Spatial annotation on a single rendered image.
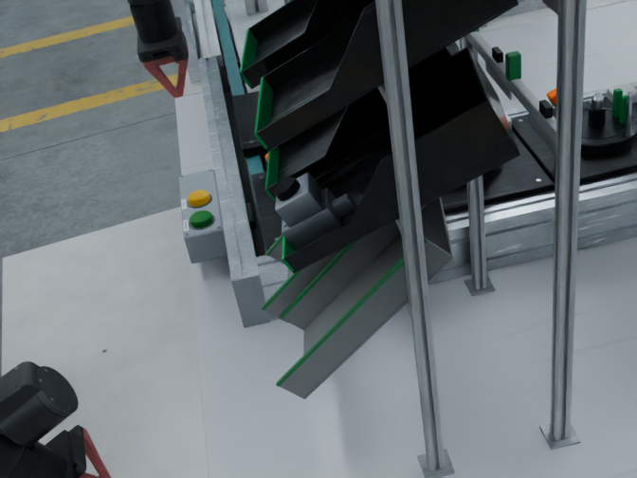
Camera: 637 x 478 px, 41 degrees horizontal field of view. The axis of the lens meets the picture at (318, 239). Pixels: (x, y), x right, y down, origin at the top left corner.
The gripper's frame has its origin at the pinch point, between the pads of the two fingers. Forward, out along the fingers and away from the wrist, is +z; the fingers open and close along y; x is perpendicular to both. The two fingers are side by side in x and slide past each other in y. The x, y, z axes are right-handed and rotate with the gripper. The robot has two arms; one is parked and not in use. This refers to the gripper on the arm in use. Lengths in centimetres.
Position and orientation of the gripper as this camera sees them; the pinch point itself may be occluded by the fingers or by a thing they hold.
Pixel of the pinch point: (176, 91)
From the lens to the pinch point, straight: 130.3
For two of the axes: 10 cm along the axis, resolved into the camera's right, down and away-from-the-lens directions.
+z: 1.8, 7.9, 5.9
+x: -9.7, 2.4, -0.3
